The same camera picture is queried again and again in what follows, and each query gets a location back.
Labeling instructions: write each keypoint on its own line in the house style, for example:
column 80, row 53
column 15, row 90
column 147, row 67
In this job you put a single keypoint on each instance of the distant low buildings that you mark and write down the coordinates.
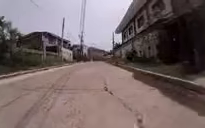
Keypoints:
column 91, row 53

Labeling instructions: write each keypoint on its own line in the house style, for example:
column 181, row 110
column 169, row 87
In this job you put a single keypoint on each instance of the thin pole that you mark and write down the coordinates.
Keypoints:
column 113, row 43

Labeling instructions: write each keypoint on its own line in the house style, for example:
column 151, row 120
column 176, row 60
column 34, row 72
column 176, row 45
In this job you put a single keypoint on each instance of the worn grey concrete road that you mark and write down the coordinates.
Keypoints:
column 90, row 96

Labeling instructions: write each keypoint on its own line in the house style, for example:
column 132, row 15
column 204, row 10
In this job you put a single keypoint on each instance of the grey utility pole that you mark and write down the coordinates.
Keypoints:
column 62, row 33

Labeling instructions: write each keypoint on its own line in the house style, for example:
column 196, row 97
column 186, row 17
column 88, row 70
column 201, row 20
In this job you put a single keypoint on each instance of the concrete kerb with verge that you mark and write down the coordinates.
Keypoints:
column 163, row 78

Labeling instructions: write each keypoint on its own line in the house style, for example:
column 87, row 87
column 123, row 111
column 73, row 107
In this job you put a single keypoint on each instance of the two-storey building with balcony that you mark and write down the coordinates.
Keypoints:
column 43, row 41

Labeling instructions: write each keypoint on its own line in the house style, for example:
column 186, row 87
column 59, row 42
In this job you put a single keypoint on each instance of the weathered two-storey building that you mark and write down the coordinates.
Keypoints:
column 163, row 33

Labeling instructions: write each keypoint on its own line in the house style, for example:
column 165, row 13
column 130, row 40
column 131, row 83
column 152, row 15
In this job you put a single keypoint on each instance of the overgrown grass verge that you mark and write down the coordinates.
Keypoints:
column 23, row 66

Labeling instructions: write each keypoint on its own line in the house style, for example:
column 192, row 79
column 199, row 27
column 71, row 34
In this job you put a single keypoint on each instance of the group of green trees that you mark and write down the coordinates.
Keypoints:
column 1, row 33

